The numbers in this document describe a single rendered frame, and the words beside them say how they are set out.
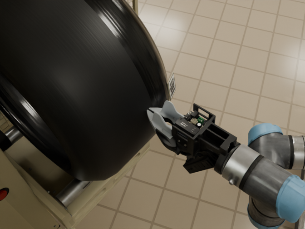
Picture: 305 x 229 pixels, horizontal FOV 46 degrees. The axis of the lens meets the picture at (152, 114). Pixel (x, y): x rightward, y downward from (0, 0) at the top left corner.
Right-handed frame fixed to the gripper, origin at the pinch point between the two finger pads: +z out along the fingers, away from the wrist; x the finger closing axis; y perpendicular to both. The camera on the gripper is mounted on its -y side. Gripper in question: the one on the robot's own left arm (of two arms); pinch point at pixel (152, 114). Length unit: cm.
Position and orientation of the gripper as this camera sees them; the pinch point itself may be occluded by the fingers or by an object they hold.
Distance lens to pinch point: 79.4
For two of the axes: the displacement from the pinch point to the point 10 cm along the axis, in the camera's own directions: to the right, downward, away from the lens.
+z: -7.5, -4.9, 4.4
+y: -0.7, -6.0, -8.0
